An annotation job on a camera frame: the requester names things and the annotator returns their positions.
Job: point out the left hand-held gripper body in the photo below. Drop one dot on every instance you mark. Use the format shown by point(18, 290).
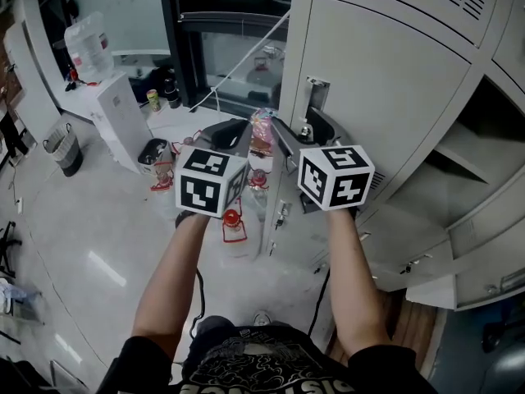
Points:
point(197, 195)

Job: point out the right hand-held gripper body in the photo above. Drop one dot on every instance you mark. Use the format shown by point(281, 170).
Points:
point(348, 187)

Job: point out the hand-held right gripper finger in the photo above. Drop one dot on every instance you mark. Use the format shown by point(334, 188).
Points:
point(287, 142)
point(328, 134)

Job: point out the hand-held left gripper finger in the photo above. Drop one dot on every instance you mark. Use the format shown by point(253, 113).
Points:
point(245, 146)
point(204, 134)

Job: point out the person's right forearm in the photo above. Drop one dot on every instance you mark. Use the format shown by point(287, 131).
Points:
point(352, 285)

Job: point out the person's left forearm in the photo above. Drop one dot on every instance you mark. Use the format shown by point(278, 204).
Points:
point(168, 285)

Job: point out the pink star-patterned helmet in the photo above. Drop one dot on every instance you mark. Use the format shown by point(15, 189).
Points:
point(262, 131)

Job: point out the clear jug bright red cap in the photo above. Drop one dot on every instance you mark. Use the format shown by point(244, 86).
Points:
point(231, 219)

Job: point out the black tumbler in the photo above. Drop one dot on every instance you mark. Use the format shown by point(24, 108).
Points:
point(172, 93)

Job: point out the small cream fan heater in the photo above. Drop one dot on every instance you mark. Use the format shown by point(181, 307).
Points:
point(149, 154)

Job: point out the yellow-green drink can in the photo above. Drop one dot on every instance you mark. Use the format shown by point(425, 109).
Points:
point(153, 101)

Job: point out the bunch of keys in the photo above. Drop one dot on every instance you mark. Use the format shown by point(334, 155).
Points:
point(279, 222)
point(408, 267)

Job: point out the black framed glass window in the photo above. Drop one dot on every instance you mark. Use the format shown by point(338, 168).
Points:
point(180, 56)

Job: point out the white water dispenser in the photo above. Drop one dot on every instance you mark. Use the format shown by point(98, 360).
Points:
point(119, 113)

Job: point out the person's black trousers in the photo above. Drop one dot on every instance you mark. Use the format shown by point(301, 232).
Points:
point(213, 324)

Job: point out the white foam box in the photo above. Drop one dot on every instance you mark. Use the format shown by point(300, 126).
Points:
point(430, 296)

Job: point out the grey woven basket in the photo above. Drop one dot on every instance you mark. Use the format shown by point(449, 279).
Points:
point(65, 154)

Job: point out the person's right white shoe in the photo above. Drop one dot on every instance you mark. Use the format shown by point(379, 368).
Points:
point(261, 317)

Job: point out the large water jug pink label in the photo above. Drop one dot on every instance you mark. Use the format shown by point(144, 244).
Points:
point(88, 47)

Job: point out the person's black printed T-shirt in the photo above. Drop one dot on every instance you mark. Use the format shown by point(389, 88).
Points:
point(262, 367)

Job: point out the black folding stand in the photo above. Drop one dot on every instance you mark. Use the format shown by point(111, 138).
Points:
point(6, 244)

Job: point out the white crumpled bag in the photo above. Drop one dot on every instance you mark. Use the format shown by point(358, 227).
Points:
point(8, 296)

